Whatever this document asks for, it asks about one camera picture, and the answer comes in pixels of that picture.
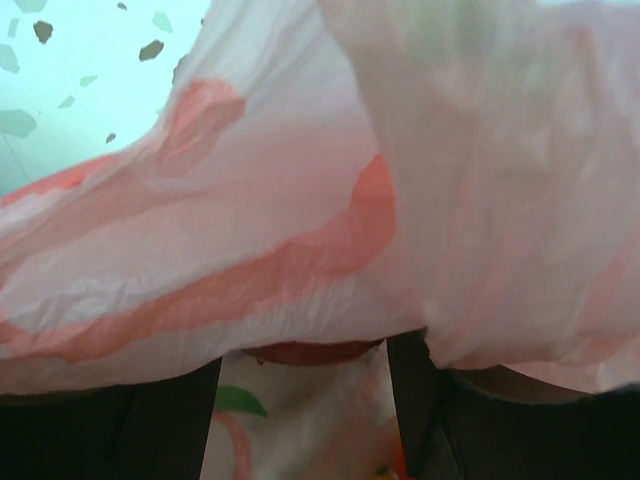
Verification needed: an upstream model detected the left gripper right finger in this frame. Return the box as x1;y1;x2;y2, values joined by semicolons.
387;332;639;479

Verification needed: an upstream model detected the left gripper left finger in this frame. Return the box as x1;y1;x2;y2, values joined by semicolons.
1;360;222;479

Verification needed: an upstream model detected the pink plastic bag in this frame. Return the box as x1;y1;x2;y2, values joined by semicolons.
1;1;639;479

